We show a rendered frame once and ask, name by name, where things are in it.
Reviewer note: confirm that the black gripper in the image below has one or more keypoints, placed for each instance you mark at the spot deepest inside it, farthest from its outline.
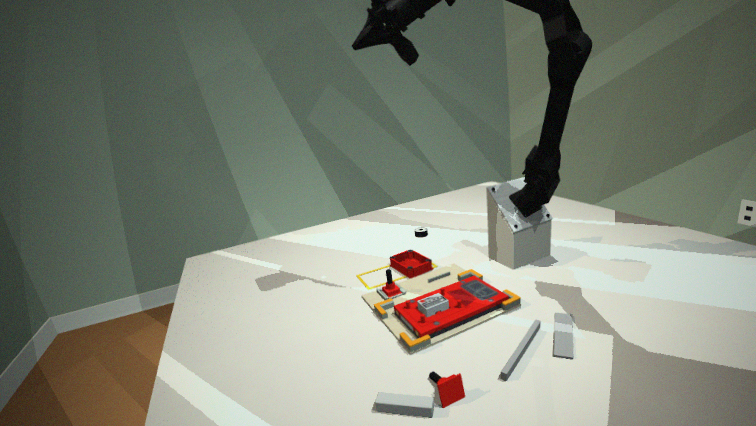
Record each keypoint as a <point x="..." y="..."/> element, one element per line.
<point x="397" y="15"/>

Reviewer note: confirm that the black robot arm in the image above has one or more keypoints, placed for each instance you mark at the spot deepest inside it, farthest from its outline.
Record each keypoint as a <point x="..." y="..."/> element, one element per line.
<point x="569" y="49"/>

